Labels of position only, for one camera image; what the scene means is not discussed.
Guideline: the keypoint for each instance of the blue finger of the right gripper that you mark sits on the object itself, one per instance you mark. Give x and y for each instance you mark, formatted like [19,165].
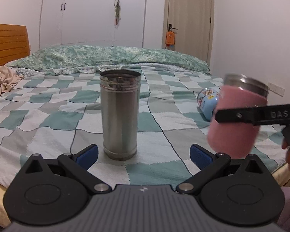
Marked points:
[257,116]

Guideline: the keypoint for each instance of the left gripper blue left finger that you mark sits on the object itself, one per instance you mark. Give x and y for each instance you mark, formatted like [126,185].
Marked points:
[75,166]

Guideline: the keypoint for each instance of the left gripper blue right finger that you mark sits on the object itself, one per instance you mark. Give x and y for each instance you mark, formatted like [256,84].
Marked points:
[211,167]

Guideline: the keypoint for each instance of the pink insulated cup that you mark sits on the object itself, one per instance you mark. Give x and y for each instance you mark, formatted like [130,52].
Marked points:
[231,130]

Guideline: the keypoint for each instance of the blue cartoon insulated cup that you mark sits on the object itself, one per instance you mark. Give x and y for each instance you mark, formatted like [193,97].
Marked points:
[207,100]

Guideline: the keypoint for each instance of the tall stainless steel cup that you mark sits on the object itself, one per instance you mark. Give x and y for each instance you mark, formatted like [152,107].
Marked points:
[120,93]

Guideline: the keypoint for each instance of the checkered green bed sheet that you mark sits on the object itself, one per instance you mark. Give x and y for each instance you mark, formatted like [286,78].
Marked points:
[54,114]

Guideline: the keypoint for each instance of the green floral duvet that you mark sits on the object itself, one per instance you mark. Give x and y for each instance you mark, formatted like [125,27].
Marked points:
[68,58]

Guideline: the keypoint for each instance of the crumpled beige floral clothing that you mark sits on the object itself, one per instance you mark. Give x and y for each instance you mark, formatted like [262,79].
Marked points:
[8,79]

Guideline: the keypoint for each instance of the orange hanging pouch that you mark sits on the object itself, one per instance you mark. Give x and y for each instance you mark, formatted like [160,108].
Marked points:
[170,38]

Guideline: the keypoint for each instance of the light wooden door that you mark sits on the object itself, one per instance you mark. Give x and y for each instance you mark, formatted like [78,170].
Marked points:
[194,20]

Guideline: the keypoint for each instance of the wooden orange headboard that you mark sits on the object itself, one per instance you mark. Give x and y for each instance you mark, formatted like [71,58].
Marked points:
[14,43]

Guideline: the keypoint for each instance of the white built-in wardrobe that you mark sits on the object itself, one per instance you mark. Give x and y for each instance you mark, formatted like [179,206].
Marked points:
[91,22]

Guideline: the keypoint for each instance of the green hanging ornament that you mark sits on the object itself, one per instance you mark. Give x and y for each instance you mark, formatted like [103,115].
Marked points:
[117,12]

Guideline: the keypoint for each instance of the white wall socket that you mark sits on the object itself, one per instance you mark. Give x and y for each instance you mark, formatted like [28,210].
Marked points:
[276,89]

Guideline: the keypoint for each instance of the black door handle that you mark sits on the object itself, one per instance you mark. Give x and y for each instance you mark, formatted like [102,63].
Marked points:
[170,28]

